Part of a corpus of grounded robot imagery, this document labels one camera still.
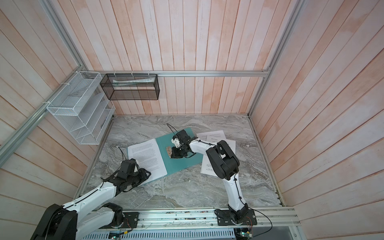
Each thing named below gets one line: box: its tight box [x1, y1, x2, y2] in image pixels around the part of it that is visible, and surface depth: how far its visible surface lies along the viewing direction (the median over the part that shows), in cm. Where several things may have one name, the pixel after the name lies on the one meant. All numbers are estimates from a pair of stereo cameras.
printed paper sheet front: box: [127, 138, 168, 181], surface depth 99 cm
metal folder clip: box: [165, 146, 172, 159], surface depth 103 cm
